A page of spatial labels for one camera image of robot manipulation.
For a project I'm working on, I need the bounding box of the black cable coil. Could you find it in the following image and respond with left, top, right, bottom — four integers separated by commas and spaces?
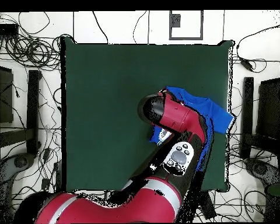
5, 34, 61, 71

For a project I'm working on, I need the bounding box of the dark box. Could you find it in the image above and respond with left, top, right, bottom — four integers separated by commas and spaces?
0, 65, 14, 124
255, 78, 280, 141

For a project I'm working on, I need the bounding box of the long black power strip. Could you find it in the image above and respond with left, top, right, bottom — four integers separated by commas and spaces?
200, 191, 217, 221

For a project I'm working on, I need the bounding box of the small grey square plate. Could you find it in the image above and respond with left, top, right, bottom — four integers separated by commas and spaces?
171, 13, 181, 28

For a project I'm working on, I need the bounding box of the grey square frame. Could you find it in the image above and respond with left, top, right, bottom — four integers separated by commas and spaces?
169, 10, 204, 41

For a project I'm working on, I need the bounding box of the black office chair base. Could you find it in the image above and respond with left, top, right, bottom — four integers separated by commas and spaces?
244, 157, 280, 186
0, 153, 36, 187

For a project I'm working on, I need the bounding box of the blue shirt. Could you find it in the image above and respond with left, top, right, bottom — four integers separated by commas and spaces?
149, 85, 235, 172

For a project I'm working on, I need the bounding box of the dark green table cloth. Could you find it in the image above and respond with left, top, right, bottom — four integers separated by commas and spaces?
60, 37, 235, 194

